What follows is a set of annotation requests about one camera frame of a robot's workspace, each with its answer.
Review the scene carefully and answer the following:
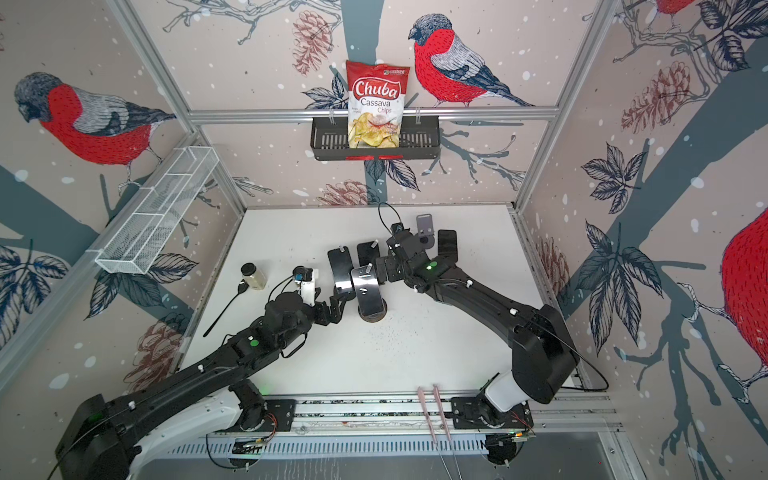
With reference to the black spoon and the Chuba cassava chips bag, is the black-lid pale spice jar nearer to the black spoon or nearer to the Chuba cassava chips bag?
the black spoon

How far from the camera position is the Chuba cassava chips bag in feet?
2.74

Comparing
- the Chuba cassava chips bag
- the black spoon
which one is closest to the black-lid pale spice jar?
the black spoon
